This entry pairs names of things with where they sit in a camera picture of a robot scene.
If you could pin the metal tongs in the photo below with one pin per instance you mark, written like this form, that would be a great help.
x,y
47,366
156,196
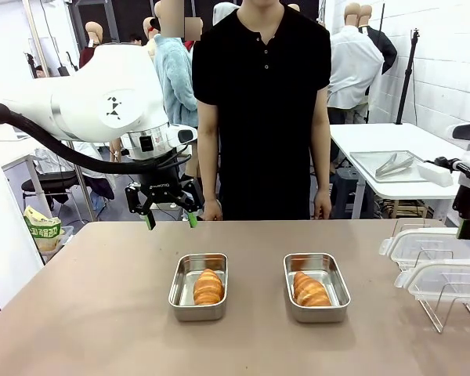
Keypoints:
x,y
391,166

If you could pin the dark stool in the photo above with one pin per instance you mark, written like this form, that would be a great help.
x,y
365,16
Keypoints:
x,y
346,184

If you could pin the white side table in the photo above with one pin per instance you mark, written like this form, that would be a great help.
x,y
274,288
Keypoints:
x,y
376,137

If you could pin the green yellow bread bag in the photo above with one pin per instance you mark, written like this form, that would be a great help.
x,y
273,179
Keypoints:
x,y
43,231

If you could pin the seated person in background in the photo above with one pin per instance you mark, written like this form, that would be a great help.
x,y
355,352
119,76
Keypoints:
x,y
41,71

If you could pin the person's right forearm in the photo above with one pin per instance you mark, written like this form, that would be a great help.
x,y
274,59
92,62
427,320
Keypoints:
x,y
208,156

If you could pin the black tripod stand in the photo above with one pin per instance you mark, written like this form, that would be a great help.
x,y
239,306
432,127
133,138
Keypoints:
x,y
408,70

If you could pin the person in black shirt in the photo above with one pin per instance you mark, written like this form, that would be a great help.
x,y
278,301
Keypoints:
x,y
262,117

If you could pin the black office chair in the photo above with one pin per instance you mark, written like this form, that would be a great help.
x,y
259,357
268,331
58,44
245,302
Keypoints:
x,y
51,182

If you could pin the white desk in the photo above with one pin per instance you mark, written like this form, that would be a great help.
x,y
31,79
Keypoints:
x,y
19,156

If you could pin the clear plastic container lid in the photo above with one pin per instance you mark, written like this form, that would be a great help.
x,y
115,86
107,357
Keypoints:
x,y
427,244
446,280

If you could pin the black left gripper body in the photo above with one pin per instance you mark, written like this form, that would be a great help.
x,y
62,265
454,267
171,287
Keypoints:
x,y
160,180

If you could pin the stainless steel rectangular container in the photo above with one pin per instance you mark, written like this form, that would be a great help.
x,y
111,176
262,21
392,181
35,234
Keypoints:
x,y
337,309
184,309

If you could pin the mannequin in beige jacket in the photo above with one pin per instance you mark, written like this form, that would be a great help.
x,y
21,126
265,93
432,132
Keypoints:
x,y
149,27

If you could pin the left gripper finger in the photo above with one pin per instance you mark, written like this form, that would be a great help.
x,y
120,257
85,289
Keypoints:
x,y
135,199
192,196

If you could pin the metal light stand pole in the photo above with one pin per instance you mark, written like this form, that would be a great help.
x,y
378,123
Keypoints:
x,y
84,192

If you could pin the golden croissant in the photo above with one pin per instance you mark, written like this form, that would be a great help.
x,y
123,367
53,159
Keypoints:
x,y
311,291
208,288

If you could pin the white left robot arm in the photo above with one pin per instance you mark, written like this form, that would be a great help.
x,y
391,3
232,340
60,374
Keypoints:
x,y
82,98

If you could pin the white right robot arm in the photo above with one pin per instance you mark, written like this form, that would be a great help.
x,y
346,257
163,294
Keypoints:
x,y
468,131

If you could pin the person's left forearm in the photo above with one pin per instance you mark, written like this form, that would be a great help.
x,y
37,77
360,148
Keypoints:
x,y
320,145

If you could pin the mannequin in white shirt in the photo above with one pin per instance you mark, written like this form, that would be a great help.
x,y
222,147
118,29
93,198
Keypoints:
x,y
356,58

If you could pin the person's left hand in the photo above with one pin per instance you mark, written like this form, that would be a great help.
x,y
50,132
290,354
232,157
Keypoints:
x,y
323,205

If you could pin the mannequin in black jacket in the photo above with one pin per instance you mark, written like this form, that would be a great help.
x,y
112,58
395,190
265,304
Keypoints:
x,y
385,51

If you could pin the mannequin in dark red dress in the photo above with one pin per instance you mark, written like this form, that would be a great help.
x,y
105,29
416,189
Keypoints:
x,y
92,35

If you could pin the person's right hand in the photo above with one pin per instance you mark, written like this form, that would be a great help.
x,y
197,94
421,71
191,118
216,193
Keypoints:
x,y
211,209

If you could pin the clear plastic bin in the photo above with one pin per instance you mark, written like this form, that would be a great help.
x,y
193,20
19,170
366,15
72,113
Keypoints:
x,y
67,235

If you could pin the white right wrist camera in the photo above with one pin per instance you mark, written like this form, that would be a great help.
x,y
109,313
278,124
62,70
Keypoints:
x,y
434,175

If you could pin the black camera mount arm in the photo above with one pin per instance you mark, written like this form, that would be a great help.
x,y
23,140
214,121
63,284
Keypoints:
x,y
450,162

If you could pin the mannequin in light blue fleece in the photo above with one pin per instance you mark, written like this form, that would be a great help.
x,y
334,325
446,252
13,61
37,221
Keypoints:
x,y
176,78

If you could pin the flat metal tray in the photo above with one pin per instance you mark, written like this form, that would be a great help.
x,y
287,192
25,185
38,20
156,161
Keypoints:
x,y
366,164

